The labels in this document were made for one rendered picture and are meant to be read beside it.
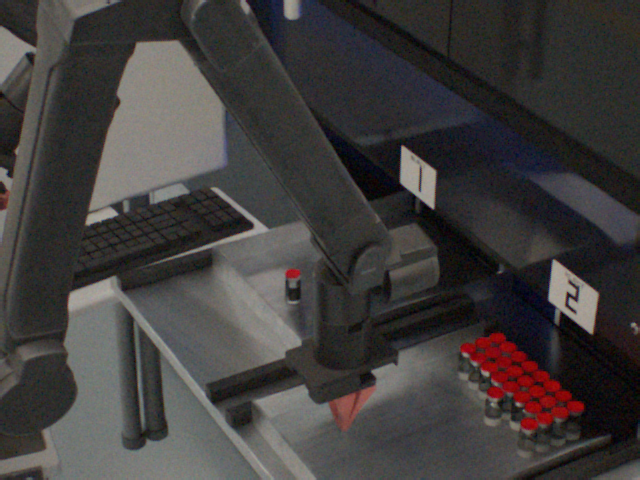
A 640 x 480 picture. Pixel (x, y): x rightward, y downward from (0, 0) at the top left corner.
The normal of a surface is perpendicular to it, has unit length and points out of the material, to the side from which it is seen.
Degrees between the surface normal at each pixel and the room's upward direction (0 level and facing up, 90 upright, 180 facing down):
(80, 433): 0
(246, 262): 0
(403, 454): 0
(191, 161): 90
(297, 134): 102
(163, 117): 90
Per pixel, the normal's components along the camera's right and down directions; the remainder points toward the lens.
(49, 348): 0.36, -0.77
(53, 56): -0.82, 0.12
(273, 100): 0.54, 0.61
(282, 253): 0.00, -0.85
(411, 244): 0.17, -0.73
